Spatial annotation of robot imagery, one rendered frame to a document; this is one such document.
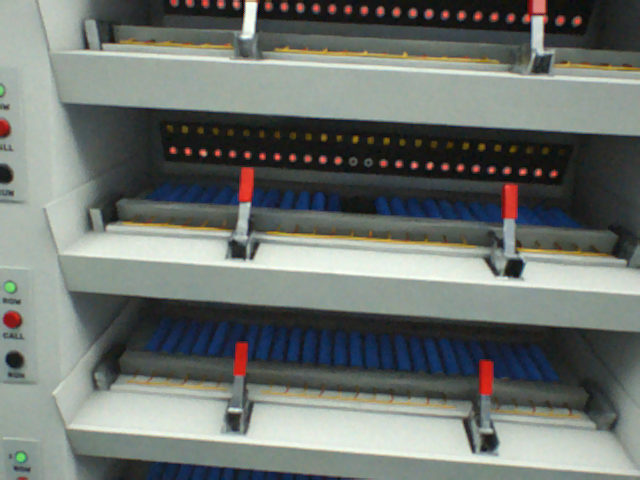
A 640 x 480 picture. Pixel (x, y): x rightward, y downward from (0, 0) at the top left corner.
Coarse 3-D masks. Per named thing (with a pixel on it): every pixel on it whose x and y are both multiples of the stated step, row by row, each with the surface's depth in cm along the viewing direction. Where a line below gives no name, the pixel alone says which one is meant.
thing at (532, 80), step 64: (64, 0) 37; (192, 0) 50; (256, 0) 36; (320, 0) 49; (384, 0) 49; (448, 0) 48; (512, 0) 48; (576, 0) 48; (64, 64) 36; (128, 64) 36; (192, 64) 35; (256, 64) 35; (320, 64) 36; (384, 64) 39; (448, 64) 39; (512, 64) 41; (576, 64) 40; (512, 128) 36; (576, 128) 36
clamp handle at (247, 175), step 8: (248, 168) 40; (248, 176) 40; (240, 184) 39; (248, 184) 39; (240, 192) 39; (248, 192) 39; (240, 200) 39; (248, 200) 39; (240, 208) 39; (248, 208) 39; (240, 216) 39; (248, 216) 40; (240, 224) 39; (240, 232) 39
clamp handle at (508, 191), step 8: (504, 192) 39; (512, 192) 39; (504, 200) 39; (512, 200) 39; (504, 208) 39; (512, 208) 39; (504, 216) 39; (512, 216) 38; (504, 224) 39; (512, 224) 39; (504, 232) 39; (512, 232) 38; (504, 240) 38; (512, 240) 38; (504, 248) 38; (512, 248) 38
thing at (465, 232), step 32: (160, 224) 43; (192, 224) 45; (224, 224) 43; (256, 224) 44; (288, 224) 44; (320, 224) 44; (352, 224) 43; (384, 224) 43; (416, 224) 43; (448, 224) 43; (480, 224) 43; (608, 256) 41
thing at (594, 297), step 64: (128, 192) 50; (64, 256) 38; (128, 256) 39; (192, 256) 39; (256, 256) 40; (320, 256) 40; (384, 256) 41; (448, 256) 41; (512, 320) 39; (576, 320) 38
